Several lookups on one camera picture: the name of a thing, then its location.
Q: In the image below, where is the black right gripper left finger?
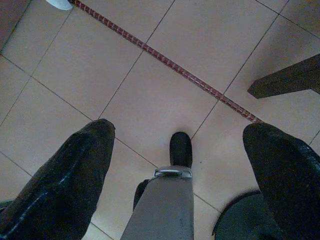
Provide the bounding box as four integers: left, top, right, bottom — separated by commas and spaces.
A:
0, 118, 116, 240

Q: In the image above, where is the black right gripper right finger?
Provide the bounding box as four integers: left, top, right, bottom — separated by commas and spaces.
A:
242, 121, 320, 240

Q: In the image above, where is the dark round object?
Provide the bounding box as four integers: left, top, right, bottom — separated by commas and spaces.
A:
212, 190, 285, 240

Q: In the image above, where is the silver robot leg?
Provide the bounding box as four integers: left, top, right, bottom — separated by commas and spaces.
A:
119, 166, 196, 240

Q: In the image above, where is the black robot foot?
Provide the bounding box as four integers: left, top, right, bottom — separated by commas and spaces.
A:
169, 131, 194, 169

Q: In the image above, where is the white rounded object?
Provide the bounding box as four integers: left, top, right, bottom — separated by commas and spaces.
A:
46, 0, 75, 11

